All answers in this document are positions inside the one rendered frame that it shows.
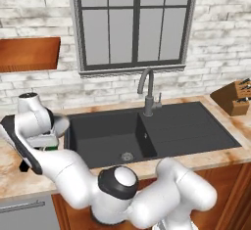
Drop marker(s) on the dark grey sink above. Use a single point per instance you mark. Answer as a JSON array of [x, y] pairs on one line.
[[183, 129]]

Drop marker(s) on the wooden knife block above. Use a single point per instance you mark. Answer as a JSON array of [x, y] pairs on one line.
[[228, 100]]

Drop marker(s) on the wooden base cupboard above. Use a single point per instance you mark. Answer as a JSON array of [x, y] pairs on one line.
[[228, 194]]

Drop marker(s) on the green sponge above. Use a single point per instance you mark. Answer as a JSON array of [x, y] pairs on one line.
[[51, 148]]

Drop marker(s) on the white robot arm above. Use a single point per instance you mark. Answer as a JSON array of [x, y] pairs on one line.
[[72, 172]]

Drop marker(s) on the grey dishwasher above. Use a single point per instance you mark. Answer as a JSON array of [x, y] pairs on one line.
[[29, 219]]

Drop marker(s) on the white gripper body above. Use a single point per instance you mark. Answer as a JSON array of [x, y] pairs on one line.
[[39, 140]]

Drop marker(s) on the grey framed window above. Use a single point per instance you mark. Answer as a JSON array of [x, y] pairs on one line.
[[134, 22]]

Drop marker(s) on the dark grey tap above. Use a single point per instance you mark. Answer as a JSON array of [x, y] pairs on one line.
[[149, 105]]

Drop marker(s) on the wooden wall shelf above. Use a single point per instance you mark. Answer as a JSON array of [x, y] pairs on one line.
[[27, 54]]

